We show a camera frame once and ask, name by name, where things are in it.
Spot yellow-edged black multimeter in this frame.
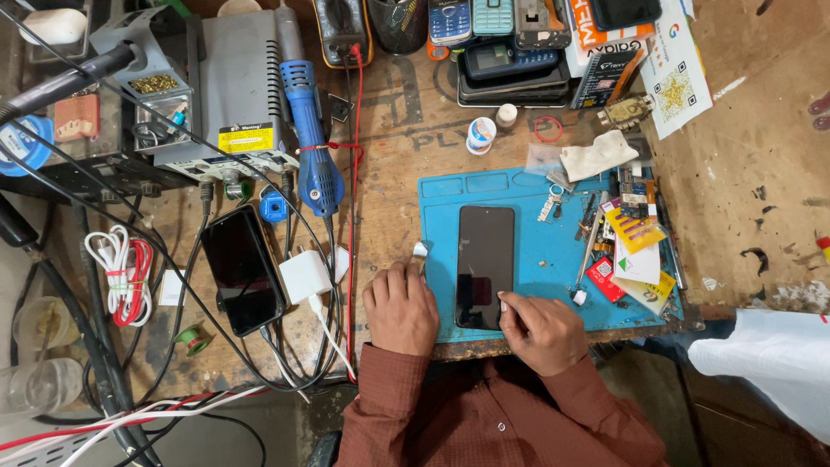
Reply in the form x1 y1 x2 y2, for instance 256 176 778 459
311 0 376 70

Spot black hose handle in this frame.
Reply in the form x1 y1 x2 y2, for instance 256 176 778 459
0 42 141 125

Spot gold-coloured circuit part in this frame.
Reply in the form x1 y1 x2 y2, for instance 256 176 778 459
597 93 656 131

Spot person's right hand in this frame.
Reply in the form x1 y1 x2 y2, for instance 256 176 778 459
497 290 590 377

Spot orange small box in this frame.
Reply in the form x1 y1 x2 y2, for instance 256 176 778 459
53 92 102 143

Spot blue solder spool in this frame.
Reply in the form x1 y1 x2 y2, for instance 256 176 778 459
259 187 290 225

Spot person's brown shirt torso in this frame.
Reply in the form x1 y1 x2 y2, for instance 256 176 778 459
334 355 669 467

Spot opened phone body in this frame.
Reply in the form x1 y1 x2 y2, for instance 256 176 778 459
514 0 573 51

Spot blue silicone repair mat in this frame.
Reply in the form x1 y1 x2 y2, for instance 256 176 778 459
418 165 686 345

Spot white plastic bag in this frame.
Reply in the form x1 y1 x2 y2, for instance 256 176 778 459
686 307 830 446

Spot red rubber band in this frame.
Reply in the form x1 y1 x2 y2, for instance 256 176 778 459
533 115 565 144

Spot black mesh pen cup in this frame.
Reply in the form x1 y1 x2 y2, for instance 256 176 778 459
366 0 430 57

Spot silver brush tool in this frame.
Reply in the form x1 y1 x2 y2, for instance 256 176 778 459
572 191 611 307

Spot yellow printed packet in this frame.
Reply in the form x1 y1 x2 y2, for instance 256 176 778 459
610 269 679 317

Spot grey soldering iron holder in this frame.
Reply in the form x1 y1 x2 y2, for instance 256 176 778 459
90 6 196 157

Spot white and red loose cables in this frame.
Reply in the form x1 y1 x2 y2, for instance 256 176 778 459
0 385 272 467

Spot black pen tool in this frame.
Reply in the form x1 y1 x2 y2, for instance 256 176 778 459
654 188 689 291

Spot white printed paper card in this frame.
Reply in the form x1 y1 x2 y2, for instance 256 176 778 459
638 0 715 141

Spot bunch of small keys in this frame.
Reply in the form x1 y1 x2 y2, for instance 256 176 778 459
536 183 565 225

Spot red card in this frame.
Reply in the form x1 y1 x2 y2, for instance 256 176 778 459
584 256 627 304

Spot white oval object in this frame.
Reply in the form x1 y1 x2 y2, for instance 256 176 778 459
19 7 89 47

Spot white and red cable bundle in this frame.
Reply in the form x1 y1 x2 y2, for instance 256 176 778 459
83 224 155 329

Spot blue hot air gun handle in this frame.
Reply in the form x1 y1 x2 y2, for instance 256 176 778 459
279 60 346 219

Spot blue keypad phone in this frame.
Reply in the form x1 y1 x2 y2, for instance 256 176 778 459
428 0 474 48

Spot blue tape roll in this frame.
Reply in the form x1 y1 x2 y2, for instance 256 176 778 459
0 115 55 178

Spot bundle of black cables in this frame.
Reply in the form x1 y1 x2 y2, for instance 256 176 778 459
0 13 345 467

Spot grey rework station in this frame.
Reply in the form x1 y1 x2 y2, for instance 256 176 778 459
153 8 304 184

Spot white cloth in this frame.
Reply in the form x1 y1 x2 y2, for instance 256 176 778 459
559 129 642 184

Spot stack of dark phones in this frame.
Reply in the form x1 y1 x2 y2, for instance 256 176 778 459
456 39 573 110

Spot person's left hand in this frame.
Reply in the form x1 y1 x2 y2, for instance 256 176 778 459
362 261 441 358

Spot teal keypad phone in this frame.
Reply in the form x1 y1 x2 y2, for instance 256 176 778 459
471 0 516 37

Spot clear plastic bag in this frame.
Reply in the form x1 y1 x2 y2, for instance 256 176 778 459
524 142 566 177

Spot blue circuit board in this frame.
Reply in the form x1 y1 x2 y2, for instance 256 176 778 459
616 167 658 221

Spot white charger adapter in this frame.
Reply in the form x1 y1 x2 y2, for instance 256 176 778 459
278 249 335 306

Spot black printed box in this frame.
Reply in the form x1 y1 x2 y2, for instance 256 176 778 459
570 48 647 111

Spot black smartphone in case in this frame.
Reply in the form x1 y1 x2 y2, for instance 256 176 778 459
199 204 289 339

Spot white charger cable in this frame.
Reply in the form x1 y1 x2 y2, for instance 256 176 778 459
307 294 359 384

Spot orange and white box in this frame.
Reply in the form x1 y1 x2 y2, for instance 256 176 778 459
563 0 657 79

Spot clear plastic cup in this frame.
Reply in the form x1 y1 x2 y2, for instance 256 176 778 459
12 296 83 352

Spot black smartphone without case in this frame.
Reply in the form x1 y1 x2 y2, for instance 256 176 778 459
454 205 517 332

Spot clear glass jar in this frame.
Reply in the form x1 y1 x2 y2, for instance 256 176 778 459
0 357 86 417

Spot white jar with blue label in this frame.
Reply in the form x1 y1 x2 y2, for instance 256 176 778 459
466 117 498 157

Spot white card with green mark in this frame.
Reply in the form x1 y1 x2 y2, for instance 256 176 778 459
612 236 663 287

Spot black phone on boxes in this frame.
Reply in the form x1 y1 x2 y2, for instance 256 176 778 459
587 0 664 32

